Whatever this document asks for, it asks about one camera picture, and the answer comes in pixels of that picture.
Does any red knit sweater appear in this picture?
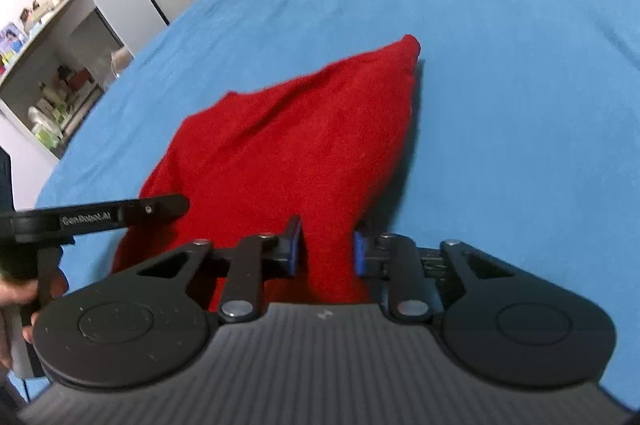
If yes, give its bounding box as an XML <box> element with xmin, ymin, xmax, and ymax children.
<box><xmin>111</xmin><ymin>34</ymin><xmax>422</xmax><ymax>306</ymax></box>

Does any white desk with shelves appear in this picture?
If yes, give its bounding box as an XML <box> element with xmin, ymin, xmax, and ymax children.
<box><xmin>0</xmin><ymin>0</ymin><xmax>135</xmax><ymax>162</ymax></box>

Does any blue bed sheet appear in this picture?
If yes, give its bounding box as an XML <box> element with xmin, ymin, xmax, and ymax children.
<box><xmin>32</xmin><ymin>0</ymin><xmax>640</xmax><ymax>412</ymax></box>

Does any person's left hand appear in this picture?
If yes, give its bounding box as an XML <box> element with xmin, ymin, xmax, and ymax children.
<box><xmin>0</xmin><ymin>269</ymin><xmax>69</xmax><ymax>371</ymax></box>

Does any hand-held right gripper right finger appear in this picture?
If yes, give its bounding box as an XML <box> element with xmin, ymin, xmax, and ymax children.
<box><xmin>353</xmin><ymin>231</ymin><xmax>517</xmax><ymax>325</ymax></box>

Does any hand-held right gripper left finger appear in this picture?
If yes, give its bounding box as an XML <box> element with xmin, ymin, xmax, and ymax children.
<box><xmin>135</xmin><ymin>214</ymin><xmax>305</xmax><ymax>322</ymax></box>

